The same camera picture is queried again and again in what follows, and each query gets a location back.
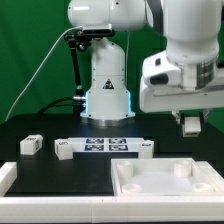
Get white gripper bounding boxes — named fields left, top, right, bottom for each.
left=140, top=51, right=224, bottom=124

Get white square tabletop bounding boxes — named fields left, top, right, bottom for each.
left=111, top=158, right=224, bottom=197

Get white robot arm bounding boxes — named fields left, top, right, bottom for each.
left=68, top=0, right=224, bottom=123

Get white U-shaped fence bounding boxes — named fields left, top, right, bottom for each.
left=0, top=162, right=224, bottom=223

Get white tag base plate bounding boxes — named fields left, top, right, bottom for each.
left=68, top=137, right=144, bottom=153

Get black cables at base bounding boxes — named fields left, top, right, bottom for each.
left=39, top=96, right=84, bottom=115

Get black camera on mount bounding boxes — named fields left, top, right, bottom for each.
left=82, top=24, right=114, bottom=37

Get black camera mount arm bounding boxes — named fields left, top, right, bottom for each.
left=64, top=31, right=91, bottom=96

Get white cable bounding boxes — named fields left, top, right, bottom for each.
left=4, top=25, right=84, bottom=123

